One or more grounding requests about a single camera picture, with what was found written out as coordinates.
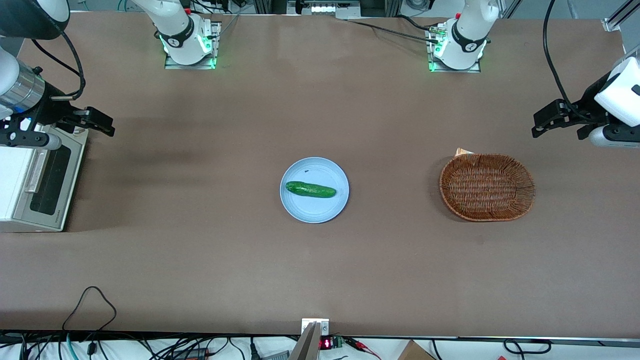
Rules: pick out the oven door with glass window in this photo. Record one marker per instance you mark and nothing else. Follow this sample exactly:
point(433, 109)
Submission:
point(55, 180)

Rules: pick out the brown cardboard box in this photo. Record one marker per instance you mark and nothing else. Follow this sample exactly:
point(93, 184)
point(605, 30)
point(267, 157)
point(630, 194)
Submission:
point(415, 352)

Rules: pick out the orange paper basket tag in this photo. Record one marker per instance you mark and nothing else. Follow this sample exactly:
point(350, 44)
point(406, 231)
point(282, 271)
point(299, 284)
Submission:
point(462, 152)

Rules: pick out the grey camera mount bar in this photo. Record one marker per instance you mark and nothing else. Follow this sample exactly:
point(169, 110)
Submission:
point(306, 347)

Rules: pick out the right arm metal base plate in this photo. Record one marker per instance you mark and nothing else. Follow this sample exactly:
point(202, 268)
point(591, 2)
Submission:
point(190, 66)

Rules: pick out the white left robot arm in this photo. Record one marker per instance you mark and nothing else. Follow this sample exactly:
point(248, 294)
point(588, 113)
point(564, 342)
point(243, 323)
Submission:
point(470, 25)

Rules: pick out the grey plastic box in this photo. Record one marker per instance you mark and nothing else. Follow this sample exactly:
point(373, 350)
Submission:
point(277, 356)

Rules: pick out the light blue round plate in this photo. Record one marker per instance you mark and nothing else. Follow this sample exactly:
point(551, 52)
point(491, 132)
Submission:
point(315, 210)

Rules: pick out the silver camera mount bracket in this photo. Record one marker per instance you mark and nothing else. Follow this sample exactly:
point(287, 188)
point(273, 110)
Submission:
point(324, 327)

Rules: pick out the red LED display module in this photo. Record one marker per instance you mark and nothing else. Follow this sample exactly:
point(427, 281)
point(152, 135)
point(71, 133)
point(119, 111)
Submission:
point(325, 344)

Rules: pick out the red clip test leads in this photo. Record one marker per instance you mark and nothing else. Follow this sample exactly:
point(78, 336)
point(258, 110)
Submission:
point(357, 343)

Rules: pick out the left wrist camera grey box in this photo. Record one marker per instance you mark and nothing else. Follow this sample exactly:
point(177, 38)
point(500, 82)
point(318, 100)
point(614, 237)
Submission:
point(607, 139)

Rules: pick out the black power plug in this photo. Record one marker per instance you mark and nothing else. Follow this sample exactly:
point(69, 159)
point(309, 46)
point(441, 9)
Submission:
point(254, 350)

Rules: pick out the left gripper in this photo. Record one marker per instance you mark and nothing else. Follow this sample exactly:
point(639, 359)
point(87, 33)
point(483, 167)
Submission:
point(588, 102)

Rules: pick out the white power strip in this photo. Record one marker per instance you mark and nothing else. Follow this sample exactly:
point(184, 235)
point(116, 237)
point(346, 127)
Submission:
point(330, 9)

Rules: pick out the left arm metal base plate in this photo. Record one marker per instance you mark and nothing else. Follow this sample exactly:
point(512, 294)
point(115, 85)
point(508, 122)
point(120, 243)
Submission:
point(450, 70)

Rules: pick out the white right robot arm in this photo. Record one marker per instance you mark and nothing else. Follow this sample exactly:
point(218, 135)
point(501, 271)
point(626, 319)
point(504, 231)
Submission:
point(175, 25)

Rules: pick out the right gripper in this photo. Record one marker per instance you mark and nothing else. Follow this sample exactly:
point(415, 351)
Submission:
point(53, 109)

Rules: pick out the brown oval wicker basket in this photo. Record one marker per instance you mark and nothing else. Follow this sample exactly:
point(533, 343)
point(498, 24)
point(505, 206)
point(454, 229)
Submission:
point(487, 187)

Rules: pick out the silver aluminium profile rail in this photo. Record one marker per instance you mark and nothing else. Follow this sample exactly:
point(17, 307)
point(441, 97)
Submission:
point(617, 20)

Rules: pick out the green cucumber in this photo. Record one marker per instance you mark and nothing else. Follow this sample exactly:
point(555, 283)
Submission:
point(310, 189)

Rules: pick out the white toaster oven body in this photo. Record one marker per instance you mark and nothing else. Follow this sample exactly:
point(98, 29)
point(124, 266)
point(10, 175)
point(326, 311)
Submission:
point(12, 185)

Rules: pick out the dark aluminium frame post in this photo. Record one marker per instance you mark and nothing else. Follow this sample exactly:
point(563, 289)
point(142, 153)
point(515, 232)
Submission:
point(270, 6)

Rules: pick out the black power adapter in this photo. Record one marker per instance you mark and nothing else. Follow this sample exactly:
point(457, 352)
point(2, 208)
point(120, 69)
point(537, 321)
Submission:
point(192, 354)

